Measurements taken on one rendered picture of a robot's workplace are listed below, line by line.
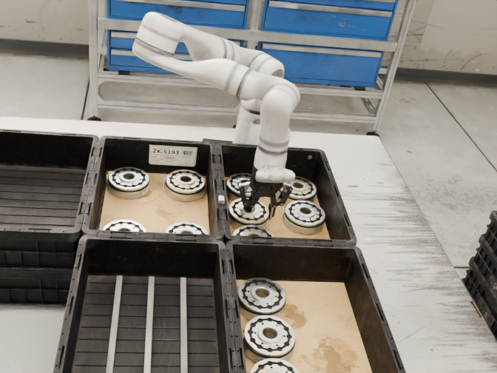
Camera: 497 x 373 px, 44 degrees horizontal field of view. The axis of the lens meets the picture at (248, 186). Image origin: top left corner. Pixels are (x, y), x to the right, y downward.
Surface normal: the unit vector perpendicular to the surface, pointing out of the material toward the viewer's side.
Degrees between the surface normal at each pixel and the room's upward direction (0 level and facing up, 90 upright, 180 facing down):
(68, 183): 0
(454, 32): 90
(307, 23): 90
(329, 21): 90
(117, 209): 0
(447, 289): 0
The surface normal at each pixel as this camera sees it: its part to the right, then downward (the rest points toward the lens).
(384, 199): 0.13, -0.81
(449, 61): 0.12, 0.58
